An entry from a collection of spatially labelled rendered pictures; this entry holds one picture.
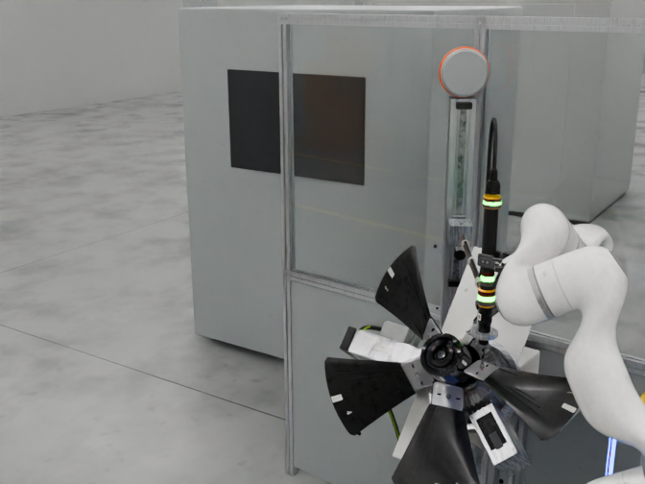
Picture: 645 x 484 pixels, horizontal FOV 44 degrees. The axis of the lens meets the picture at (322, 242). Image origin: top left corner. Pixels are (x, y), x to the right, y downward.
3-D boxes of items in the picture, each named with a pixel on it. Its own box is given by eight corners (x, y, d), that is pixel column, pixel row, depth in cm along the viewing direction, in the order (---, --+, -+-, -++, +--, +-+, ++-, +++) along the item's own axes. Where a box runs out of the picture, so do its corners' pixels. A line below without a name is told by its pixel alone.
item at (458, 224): (446, 239, 270) (447, 215, 267) (467, 239, 270) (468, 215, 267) (449, 249, 260) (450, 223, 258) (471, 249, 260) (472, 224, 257)
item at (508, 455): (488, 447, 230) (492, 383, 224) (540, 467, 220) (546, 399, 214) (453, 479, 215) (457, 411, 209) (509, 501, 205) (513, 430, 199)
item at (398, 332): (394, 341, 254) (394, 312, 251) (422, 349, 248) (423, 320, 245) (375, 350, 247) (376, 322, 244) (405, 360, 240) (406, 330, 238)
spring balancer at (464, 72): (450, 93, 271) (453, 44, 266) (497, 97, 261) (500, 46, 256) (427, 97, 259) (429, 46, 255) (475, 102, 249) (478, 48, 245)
